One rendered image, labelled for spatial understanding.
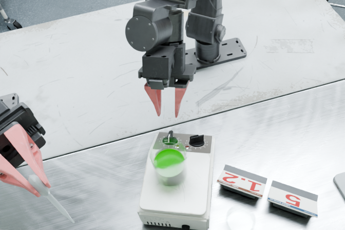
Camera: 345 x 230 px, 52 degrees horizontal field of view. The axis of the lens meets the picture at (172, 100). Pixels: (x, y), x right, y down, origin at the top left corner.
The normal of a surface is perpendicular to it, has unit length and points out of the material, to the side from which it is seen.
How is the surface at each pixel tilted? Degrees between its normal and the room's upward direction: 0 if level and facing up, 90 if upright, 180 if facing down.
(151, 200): 0
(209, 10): 62
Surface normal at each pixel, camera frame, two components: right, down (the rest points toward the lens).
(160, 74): -0.18, 0.37
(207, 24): -0.42, 0.38
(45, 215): -0.08, -0.60
